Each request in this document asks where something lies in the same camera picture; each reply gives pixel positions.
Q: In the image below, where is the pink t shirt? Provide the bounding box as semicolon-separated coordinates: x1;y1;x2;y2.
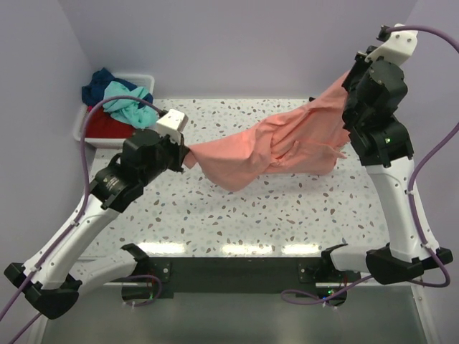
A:
184;76;349;192

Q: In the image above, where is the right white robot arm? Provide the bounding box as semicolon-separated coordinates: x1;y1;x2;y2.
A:
319;52;453;285

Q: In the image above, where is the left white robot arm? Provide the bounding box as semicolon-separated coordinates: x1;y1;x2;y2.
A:
4;129;189;320

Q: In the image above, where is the teal t shirt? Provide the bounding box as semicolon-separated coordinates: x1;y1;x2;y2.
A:
103;80;158;129

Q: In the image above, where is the red t shirt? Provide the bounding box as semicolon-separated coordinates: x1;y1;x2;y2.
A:
85;108;135;139

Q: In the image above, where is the white plastic laundry basket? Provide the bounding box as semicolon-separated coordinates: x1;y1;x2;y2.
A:
72;72;155;149

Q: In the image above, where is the navy blue t shirt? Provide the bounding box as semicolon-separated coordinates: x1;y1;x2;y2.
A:
81;68;116;107

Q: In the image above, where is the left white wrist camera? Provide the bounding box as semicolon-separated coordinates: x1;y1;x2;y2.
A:
155;109;188;138

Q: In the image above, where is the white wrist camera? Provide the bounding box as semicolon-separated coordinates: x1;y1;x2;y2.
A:
365;24;418;67
155;109;188;138

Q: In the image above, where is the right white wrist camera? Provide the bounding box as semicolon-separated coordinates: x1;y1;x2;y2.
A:
365;24;418;67

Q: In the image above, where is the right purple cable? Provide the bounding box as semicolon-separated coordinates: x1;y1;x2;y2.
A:
281;24;459;305

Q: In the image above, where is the purple cable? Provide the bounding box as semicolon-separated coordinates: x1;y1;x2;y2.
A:
281;24;459;305
0;98;168;336

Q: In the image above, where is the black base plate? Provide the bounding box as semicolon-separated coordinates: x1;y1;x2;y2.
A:
117;257;361;302

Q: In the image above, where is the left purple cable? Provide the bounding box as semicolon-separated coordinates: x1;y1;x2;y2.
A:
0;98;168;336

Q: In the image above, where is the aluminium frame rail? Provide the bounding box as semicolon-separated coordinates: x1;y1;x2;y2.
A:
45;252;426;287

